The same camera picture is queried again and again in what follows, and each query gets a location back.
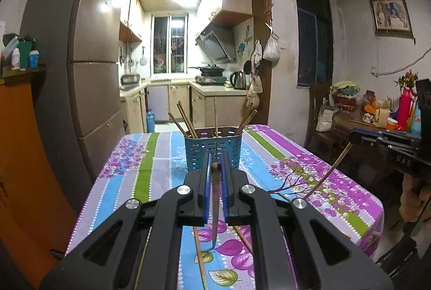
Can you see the white hanging plastic bag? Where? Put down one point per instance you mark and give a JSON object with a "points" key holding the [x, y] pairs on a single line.
{"points": [[272, 49]]}

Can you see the kitchen counter cabinets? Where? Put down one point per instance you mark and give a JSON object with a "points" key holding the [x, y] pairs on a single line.
{"points": [[202, 105]]}

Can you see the silver countertop appliance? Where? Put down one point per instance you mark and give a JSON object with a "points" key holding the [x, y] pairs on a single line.
{"points": [[130, 79]]}

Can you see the orange wooden cabinet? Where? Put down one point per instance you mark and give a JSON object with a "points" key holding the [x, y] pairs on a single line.
{"points": [[23, 158]]}

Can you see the wooden wall cabinet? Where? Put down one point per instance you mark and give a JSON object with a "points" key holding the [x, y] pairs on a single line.
{"points": [[229, 4], [131, 17]]}

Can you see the red thermos flask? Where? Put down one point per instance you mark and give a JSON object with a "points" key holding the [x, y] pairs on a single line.
{"points": [[405, 111]]}

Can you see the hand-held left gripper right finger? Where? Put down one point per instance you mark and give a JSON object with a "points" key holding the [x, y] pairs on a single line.
{"points": [[225, 195]]}

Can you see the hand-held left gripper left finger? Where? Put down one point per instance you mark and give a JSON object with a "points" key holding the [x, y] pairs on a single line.
{"points": [[206, 192]]}

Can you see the bunch of flowers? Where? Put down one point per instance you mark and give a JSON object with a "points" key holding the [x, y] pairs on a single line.
{"points": [[406, 79]]}

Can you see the black wok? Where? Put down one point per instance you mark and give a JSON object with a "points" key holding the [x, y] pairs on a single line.
{"points": [[210, 68]]}

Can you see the orange cup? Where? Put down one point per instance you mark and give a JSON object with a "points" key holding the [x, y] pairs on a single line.
{"points": [[391, 124]]}

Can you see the steel electric kettle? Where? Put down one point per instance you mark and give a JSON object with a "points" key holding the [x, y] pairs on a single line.
{"points": [[238, 80]]}

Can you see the round wooden side table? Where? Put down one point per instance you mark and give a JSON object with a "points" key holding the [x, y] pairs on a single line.
{"points": [[363, 138]]}

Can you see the kitchen window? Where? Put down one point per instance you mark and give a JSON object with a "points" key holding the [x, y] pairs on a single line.
{"points": [[168, 44]]}

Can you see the floral striped tablecloth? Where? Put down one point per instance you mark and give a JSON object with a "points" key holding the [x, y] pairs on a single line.
{"points": [[161, 162]]}

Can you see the dark wooden chair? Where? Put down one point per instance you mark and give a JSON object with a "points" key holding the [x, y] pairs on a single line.
{"points": [[318, 142]]}

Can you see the blue lidded jar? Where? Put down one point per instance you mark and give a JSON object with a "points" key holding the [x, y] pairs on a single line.
{"points": [[33, 60]]}

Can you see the basket of greens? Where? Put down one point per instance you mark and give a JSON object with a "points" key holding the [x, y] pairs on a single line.
{"points": [[345, 93]]}

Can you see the blue water bottle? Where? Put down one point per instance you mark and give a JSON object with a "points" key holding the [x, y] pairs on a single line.
{"points": [[150, 121]]}

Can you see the hanging cloth bags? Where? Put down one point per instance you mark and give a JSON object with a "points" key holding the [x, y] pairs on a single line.
{"points": [[254, 84]]}

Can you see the dark curtained window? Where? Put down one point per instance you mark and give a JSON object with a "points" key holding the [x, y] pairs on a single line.
{"points": [[313, 37]]}

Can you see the framed wall picture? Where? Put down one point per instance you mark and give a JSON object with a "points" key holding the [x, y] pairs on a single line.
{"points": [[390, 15]]}

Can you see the gas stove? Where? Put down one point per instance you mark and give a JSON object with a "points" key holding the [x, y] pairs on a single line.
{"points": [[211, 78]]}

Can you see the orange filled glass jar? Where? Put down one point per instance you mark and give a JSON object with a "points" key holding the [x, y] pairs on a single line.
{"points": [[369, 101]]}

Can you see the steel range hood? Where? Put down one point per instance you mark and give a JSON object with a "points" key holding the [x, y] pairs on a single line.
{"points": [[215, 42]]}

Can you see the curved wooden chopstick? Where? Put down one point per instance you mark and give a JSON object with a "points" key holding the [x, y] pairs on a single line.
{"points": [[331, 168]]}

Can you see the small white bottle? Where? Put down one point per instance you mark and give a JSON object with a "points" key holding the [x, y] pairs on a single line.
{"points": [[16, 59]]}

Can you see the person's right hand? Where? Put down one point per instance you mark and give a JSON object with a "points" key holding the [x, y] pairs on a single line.
{"points": [[414, 199]]}

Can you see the blue slotted utensil holder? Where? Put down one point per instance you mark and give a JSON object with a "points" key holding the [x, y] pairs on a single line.
{"points": [[212, 150]]}

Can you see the hanging frying pan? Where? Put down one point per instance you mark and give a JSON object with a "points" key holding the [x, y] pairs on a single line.
{"points": [[143, 59]]}

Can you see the set of wooden chopsticks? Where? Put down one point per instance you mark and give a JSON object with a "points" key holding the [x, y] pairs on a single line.
{"points": [[216, 115]]}

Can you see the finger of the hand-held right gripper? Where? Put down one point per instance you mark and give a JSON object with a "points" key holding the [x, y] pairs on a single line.
{"points": [[365, 142], [365, 132]]}

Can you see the white sack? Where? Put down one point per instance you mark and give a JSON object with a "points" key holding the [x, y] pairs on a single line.
{"points": [[326, 118]]}

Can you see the brown refrigerator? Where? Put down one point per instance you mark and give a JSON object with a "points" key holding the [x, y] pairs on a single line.
{"points": [[84, 57]]}

